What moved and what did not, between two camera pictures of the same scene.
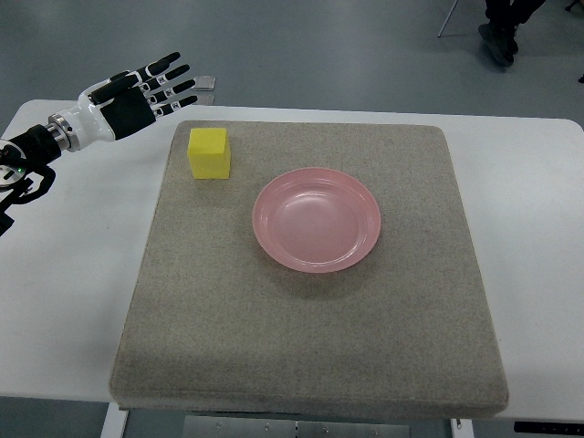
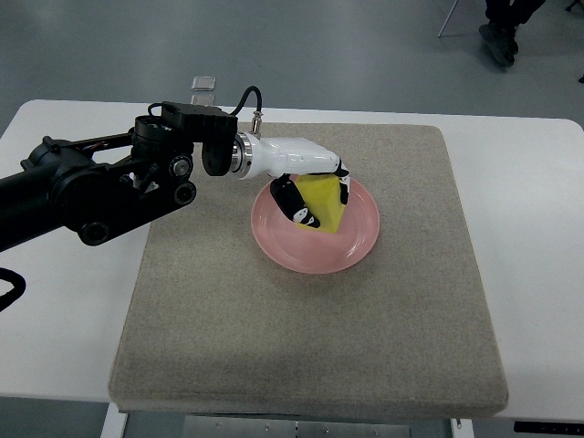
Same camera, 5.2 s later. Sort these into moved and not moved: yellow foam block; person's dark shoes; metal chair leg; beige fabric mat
Moved: yellow foam block
Not moved: person's dark shoes; metal chair leg; beige fabric mat
